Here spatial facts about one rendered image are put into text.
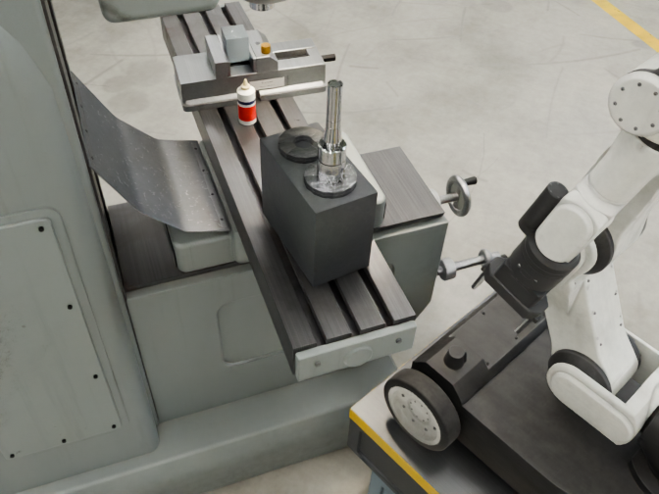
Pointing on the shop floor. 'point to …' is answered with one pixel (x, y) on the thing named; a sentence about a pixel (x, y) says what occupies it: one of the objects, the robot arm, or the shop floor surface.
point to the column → (58, 278)
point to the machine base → (238, 438)
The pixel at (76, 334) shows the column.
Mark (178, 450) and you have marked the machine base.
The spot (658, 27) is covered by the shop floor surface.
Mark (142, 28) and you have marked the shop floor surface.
